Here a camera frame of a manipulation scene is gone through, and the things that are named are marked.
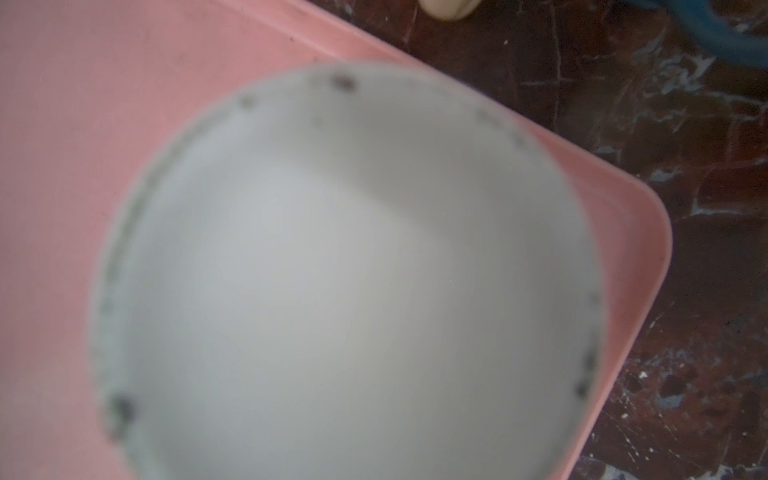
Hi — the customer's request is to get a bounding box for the white mug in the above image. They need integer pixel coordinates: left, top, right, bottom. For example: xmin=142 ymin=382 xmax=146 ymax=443
xmin=89 ymin=62 xmax=606 ymax=479

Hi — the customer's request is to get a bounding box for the pink tray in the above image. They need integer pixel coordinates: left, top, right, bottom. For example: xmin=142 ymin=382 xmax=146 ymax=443
xmin=1 ymin=1 xmax=672 ymax=479

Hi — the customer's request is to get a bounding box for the blue mug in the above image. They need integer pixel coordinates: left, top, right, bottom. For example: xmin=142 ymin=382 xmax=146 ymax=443
xmin=627 ymin=0 xmax=768 ymax=70

